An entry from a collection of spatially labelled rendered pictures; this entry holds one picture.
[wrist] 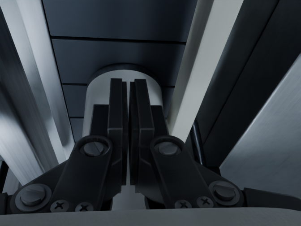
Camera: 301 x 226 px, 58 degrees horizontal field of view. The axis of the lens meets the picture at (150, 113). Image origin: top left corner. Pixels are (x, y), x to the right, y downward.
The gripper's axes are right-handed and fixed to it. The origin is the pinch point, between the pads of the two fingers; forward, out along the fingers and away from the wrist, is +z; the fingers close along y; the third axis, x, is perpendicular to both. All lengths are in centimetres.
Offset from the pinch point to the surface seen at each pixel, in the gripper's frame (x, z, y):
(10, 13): 1.5, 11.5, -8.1
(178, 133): -3.5, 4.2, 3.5
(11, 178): -19.6, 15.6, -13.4
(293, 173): -16.1, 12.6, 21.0
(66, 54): 0.6, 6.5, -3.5
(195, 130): -11.2, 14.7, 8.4
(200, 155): -12.3, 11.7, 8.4
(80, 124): -6.3, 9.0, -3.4
